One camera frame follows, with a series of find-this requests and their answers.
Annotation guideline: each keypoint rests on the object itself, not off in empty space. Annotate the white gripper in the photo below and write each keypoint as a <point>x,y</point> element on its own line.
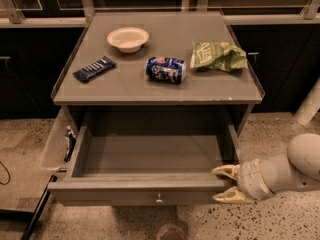
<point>250,179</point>

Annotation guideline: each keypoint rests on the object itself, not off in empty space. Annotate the grey top drawer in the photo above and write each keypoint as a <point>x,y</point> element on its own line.
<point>136,158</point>

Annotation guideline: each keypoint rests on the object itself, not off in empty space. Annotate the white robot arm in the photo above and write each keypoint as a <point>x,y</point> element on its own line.
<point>297,169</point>

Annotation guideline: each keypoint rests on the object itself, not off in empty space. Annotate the grey drawer cabinet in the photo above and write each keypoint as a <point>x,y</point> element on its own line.
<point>126,87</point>

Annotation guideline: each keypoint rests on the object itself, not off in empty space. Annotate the crushed blue soda can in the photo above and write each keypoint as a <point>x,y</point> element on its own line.
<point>166,69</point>

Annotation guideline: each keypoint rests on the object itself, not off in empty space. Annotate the green chip bag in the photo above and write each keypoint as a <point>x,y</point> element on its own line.
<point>223,56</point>

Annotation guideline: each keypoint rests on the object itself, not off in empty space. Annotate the snack packet in bin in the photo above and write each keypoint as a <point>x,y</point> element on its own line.
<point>70,139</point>

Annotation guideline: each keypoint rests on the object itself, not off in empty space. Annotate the clear plastic bin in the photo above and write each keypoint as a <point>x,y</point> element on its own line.
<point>57,145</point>

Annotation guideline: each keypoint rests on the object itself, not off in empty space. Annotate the blue snack bar wrapper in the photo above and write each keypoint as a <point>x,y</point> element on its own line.
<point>94,69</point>

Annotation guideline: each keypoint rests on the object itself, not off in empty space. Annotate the white paper bowl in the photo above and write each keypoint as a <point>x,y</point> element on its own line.
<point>128,39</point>

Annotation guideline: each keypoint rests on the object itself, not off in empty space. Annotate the black floor bar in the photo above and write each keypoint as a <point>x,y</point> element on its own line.
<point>32,217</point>

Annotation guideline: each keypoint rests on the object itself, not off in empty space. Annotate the metal window railing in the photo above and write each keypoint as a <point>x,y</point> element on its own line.
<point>235,12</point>

